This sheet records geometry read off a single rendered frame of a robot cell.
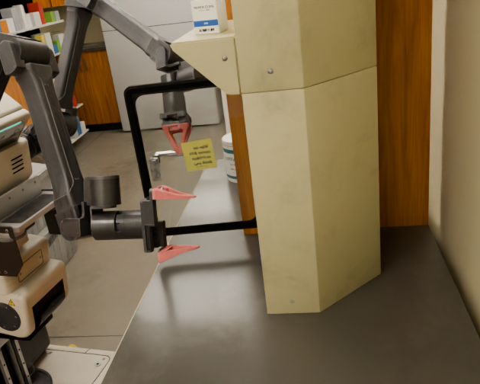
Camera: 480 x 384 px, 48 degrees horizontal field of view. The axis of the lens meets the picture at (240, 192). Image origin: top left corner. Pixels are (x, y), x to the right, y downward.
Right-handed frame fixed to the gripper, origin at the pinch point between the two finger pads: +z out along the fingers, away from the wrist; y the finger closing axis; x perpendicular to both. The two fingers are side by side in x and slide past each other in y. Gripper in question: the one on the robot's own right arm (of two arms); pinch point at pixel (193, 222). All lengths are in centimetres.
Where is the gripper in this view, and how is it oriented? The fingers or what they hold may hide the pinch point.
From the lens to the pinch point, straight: 103.6
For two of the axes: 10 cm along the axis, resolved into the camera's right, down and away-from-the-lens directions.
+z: 9.9, -0.5, -1.6
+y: -0.7, -9.9, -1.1
